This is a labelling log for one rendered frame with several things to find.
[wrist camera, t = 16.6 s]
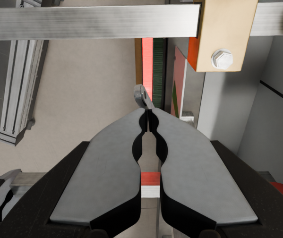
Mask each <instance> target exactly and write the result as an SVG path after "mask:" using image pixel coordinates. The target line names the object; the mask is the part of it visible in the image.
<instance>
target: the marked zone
mask: <svg viewBox="0 0 283 238"><path fill-rule="evenodd" d="M172 98H173V104H174V110H175V116H176V117H177V118H179V115H178V105H177V95H176V86H175V81H174V86H173V92H172Z"/></svg>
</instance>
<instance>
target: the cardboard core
mask: <svg viewBox="0 0 283 238"><path fill-rule="evenodd" d="M135 65H136V84H137V85H138V84H142V59H141V38H135Z"/></svg>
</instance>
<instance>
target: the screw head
mask: <svg viewBox="0 0 283 238"><path fill-rule="evenodd" d="M232 63H233V58H232V54H231V52H230V51H229V50H228V49H225V48H221V49H218V50H216V51H215V52H214V53H213V55H212V57H211V64H212V65H213V67H215V68H217V69H227V68H228V67H229V66H230V65H231V64H232Z"/></svg>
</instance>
